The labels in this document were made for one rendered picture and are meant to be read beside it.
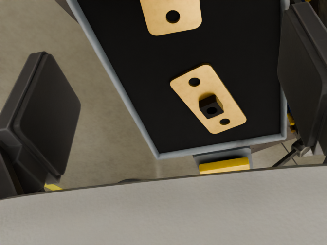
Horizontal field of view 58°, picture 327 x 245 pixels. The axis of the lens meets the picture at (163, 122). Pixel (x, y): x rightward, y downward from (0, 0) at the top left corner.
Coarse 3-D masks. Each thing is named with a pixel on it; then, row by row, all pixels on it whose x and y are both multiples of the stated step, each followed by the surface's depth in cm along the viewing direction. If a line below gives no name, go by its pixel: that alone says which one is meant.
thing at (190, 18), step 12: (144, 0) 19; (156, 0) 19; (168, 0) 19; (180, 0) 19; (192, 0) 19; (144, 12) 20; (156, 12) 20; (180, 12) 20; (192, 12) 20; (156, 24) 21; (168, 24) 21; (180, 24) 21; (192, 24) 21
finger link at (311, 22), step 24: (288, 24) 9; (312, 24) 9; (288, 48) 10; (312, 48) 8; (288, 72) 10; (312, 72) 8; (288, 96) 11; (312, 96) 8; (312, 120) 8; (312, 144) 9
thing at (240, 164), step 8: (224, 160) 36; (232, 160) 35; (240, 160) 35; (248, 160) 35; (200, 168) 36; (208, 168) 36; (216, 168) 35; (224, 168) 35; (232, 168) 35; (240, 168) 35; (248, 168) 35
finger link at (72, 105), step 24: (24, 72) 10; (48, 72) 11; (24, 96) 9; (48, 96) 10; (72, 96) 12; (0, 120) 9; (24, 120) 9; (48, 120) 10; (72, 120) 12; (0, 144) 9; (24, 144) 9; (48, 144) 10; (24, 168) 9; (48, 168) 10; (24, 192) 9
